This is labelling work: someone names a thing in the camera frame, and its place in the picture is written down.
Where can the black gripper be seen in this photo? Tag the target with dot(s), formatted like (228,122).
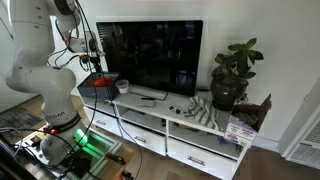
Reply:
(93,50)

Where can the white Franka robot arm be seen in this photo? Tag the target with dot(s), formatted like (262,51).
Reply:
(40,76)

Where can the black flat screen television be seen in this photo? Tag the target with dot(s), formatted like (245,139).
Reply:
(150,56)

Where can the white television cabinet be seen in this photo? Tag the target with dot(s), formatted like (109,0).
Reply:
(160,113)

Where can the grey open storage box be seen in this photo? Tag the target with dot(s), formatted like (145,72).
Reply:
(96,92)

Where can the clear plastic cup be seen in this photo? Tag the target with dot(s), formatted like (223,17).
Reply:
(122,86)

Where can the black pen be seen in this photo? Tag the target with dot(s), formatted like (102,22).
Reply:
(147,98)

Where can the grey remote control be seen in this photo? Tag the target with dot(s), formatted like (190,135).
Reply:
(147,103)

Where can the small black shelf item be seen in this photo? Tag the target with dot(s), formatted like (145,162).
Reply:
(163,122)

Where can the black sunglasses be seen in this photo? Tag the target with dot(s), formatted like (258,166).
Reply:
(174,109)

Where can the black orange clamp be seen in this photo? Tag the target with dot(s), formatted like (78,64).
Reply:
(115,158)
(126,174)

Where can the grey patterned floor mat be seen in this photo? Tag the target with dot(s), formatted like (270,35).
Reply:
(16,121)

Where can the striped grey white cloth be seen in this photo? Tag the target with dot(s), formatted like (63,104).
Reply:
(206,113)

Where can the dark round plant pot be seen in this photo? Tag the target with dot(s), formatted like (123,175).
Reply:
(225,95)

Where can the green leafy plant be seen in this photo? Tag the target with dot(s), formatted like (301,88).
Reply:
(238,63)

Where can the white printed carton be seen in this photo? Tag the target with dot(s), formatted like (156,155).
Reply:
(240,132)

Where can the brown cardboard box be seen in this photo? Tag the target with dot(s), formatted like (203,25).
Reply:
(255,111)

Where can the white perforated vent panel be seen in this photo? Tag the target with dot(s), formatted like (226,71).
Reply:
(306,143)

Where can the glass television base plate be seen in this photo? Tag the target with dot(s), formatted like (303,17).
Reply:
(150,93)

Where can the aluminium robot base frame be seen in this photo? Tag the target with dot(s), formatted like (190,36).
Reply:
(96,150)

